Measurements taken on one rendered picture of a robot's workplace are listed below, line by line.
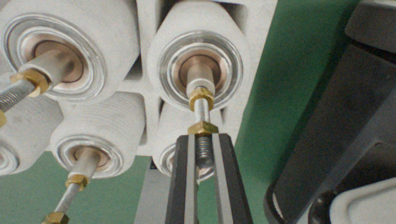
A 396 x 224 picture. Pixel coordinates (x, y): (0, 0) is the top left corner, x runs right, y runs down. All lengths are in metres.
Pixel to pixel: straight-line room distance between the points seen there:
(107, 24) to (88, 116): 0.11
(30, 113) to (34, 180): 0.59
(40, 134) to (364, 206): 0.41
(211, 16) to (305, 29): 0.33
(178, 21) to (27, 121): 0.22
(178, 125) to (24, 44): 0.15
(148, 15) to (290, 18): 0.30
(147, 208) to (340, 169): 0.35
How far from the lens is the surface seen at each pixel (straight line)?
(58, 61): 0.19
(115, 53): 0.19
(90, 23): 0.18
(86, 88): 0.20
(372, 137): 0.41
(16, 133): 0.30
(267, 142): 0.62
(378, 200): 0.35
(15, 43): 0.21
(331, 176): 0.47
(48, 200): 0.98
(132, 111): 0.28
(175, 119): 0.24
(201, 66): 0.17
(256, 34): 0.25
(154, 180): 0.40
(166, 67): 0.17
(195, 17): 0.17
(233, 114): 0.29
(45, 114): 0.33
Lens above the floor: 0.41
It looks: 54 degrees down
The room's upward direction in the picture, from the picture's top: 178 degrees clockwise
